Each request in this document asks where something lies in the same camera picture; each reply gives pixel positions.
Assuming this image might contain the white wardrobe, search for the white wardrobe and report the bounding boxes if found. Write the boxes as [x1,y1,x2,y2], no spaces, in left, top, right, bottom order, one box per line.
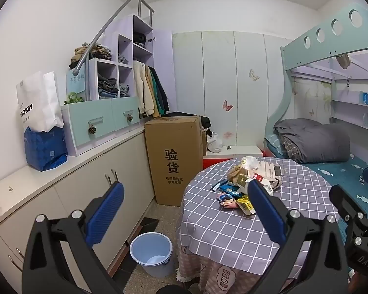
[172,31,295,147]

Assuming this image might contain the white plastic bag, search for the white plastic bag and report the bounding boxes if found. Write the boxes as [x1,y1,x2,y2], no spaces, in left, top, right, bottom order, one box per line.
[206,132,224,154]

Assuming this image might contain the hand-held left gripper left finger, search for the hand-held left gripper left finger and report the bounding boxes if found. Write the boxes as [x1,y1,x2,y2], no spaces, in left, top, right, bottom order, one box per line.
[22,181,125,294]

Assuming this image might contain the low white cabinet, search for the low white cabinet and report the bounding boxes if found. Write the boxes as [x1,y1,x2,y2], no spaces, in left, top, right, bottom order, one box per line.
[0,124,156,291]

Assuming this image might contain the green leafy garland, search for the green leafy garland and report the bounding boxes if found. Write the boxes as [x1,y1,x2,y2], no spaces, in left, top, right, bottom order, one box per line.
[64,93,84,105]

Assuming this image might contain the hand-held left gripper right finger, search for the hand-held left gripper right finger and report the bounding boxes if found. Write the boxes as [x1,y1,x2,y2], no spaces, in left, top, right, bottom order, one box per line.
[248,178,350,294]

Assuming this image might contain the blue plaid pillow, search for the blue plaid pillow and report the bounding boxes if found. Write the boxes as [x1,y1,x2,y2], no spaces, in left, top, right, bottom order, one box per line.
[264,133,287,157]

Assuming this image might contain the crumpled white plastic wrapper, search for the crumpled white plastic wrapper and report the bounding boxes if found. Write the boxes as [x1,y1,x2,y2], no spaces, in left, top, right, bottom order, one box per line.
[240,156,259,170]

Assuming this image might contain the white striped package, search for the white striped package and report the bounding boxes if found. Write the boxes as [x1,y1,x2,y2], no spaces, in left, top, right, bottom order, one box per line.
[254,159,282,178]

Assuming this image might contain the green hanging garment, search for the green hanging garment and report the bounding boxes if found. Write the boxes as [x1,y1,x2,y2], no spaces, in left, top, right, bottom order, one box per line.
[149,67,165,114]

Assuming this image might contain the round table with checked cloth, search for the round table with checked cloth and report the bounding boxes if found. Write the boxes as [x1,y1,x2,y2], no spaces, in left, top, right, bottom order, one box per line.
[175,157,348,282]

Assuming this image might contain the grey metal handrail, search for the grey metal handrail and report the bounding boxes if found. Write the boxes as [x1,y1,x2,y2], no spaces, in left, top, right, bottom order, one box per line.
[73,0,155,100]

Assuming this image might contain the pink printed table skirt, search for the pink printed table skirt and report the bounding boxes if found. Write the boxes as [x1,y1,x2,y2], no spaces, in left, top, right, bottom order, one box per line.
[175,245,287,294]

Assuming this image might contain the red and white carton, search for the red and white carton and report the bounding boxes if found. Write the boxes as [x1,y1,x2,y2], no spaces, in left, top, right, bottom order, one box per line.
[253,173,274,195]

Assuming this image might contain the black clothes heap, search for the black clothes heap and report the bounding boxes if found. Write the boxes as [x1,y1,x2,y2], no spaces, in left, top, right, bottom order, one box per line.
[199,116,213,135]

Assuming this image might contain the blue plastic bag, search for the blue plastic bag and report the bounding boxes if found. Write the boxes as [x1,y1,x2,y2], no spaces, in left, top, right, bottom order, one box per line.
[24,126,69,172]

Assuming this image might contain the dark folded clothes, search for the dark folded clothes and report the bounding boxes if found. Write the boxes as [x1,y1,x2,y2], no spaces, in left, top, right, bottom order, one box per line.
[133,32,148,48]

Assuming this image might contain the teal bunk bed frame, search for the teal bunk bed frame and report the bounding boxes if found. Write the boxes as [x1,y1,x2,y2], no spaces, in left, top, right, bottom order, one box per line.
[265,2,368,135]

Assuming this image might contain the teal sign board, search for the teal sign board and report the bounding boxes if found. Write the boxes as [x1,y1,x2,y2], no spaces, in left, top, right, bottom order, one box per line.
[65,67,89,101]

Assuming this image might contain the lavender cubby shelf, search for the lavender cubby shelf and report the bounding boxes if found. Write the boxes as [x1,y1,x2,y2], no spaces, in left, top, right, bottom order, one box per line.
[87,14,155,101]

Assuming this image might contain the white platform board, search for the white platform board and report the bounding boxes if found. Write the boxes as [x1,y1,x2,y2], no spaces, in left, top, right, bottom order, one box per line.
[207,145,263,160]

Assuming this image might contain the dark hanging jacket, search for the dark hanging jacket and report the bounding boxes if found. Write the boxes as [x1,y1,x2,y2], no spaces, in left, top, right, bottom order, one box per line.
[150,67,170,117]

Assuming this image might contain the teal drawer unit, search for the teal drawer unit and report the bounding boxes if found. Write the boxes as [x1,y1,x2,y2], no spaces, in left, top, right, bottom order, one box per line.
[60,96,141,157]

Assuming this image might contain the brown hanging item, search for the brown hanging item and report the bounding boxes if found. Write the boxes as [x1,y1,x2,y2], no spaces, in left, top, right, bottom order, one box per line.
[336,53,350,69]

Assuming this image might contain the blue plastic bucket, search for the blue plastic bucket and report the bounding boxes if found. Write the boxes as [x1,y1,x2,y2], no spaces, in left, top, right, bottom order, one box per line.
[130,232,175,278]

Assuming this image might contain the white paper bag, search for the white paper bag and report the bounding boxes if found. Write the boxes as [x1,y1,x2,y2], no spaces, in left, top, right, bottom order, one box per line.
[16,71,64,132]

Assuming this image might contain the red and blue snack wrapper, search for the red and blue snack wrapper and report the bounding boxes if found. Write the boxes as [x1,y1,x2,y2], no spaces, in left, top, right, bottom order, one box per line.
[217,194,238,210]

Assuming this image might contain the red storage box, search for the red storage box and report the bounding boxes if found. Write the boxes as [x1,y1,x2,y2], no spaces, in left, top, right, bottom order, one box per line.
[202,150,265,170]

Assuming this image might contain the lavender wall shelf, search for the lavender wall shelf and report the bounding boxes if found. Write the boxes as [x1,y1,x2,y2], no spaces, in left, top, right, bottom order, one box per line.
[330,49,368,134]

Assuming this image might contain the dark grey wrapper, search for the dark grey wrapper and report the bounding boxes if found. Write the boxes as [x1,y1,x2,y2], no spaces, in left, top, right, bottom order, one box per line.
[263,174,284,189]

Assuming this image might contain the tall cardboard box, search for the tall cardboard box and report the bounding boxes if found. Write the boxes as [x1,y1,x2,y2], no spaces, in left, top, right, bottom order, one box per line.
[144,116,203,207]

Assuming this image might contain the grey blanket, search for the grey blanket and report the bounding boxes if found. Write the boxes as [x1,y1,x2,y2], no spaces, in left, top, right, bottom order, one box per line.
[274,118,351,163]

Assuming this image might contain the folded jeans stack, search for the folded jeans stack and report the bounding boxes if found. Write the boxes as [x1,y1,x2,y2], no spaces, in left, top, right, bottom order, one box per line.
[98,76,119,99]

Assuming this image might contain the yellow snack packet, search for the yellow snack packet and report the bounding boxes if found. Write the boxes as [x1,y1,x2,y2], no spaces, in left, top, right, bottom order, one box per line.
[236,196,258,217]

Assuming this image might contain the pile of brown clothes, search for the pile of brown clothes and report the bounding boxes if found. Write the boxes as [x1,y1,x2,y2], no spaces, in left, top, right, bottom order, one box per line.
[69,43,112,69]

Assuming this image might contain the yellow hanging garment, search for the yellow hanging garment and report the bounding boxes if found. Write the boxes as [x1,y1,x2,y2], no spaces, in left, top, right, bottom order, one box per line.
[147,66,160,118]

